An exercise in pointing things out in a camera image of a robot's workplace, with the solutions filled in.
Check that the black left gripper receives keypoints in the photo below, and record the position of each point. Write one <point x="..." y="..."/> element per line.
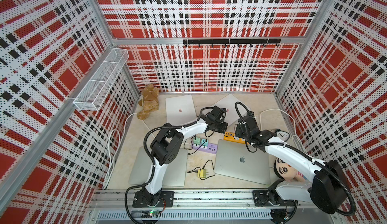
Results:
<point x="224" y="126"/>

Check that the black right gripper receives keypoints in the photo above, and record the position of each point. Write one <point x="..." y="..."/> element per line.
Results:
<point x="238" y="131"/>

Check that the green charger adapter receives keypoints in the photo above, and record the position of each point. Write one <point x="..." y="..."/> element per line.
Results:
<point x="196" y="142"/>
<point x="204" y="143"/>

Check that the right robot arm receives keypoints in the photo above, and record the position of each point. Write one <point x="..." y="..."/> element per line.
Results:
<point x="329" y="189"/>

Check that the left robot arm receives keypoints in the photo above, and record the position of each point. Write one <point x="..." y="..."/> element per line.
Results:
<point x="162" y="145"/>

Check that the white laptop right back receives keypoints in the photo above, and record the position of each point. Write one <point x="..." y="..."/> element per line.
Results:
<point x="228" y="103"/>

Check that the white laptop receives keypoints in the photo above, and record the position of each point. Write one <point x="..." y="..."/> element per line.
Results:
<point x="180" y="110"/>
<point x="228" y="103"/>

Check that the silver laptop front right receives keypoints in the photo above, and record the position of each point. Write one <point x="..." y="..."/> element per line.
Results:
<point x="234" y="160"/>

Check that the silver laptop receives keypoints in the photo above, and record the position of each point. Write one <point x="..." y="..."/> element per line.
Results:
<point x="175" y="173"/>
<point x="234" y="160"/>

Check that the white laptop left back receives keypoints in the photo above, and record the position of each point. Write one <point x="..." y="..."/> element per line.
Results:
<point x="180" y="110"/>

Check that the silver laptop front left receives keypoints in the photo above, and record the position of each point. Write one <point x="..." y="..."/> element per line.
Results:
<point x="175" y="173"/>

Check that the yellow power strip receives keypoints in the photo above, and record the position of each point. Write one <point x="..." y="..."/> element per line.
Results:
<point x="229" y="136"/>

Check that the purple power strip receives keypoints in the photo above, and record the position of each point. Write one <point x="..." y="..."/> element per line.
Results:
<point x="210" y="148"/>

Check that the teal alarm clock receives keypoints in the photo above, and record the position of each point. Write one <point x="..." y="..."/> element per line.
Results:
<point x="283" y="135"/>

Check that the pink pig plush toy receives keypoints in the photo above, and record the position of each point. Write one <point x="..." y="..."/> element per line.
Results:
<point x="287" y="172"/>

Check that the brown teddy bear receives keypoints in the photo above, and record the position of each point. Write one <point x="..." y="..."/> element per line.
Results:
<point x="149" y="101"/>

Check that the black hook rail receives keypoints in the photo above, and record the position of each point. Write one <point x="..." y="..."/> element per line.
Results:
<point x="262" y="41"/>

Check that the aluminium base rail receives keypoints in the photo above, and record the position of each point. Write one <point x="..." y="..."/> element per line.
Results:
<point x="206" y="206"/>

